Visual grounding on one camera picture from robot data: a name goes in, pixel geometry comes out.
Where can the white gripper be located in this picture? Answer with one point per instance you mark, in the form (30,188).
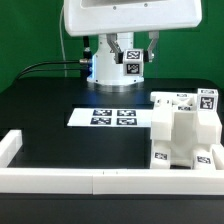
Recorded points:
(94,17)

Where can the white chair seat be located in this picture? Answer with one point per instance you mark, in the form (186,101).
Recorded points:
(182,151)

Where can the white chair back piece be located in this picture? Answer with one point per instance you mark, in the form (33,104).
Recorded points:
(175,118)

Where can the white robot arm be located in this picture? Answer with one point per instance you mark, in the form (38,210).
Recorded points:
(105,72)

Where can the white marker tag sheet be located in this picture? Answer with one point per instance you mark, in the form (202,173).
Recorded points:
(99,117)

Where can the white U-shaped fence wall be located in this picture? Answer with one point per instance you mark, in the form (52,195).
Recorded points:
(101,182)

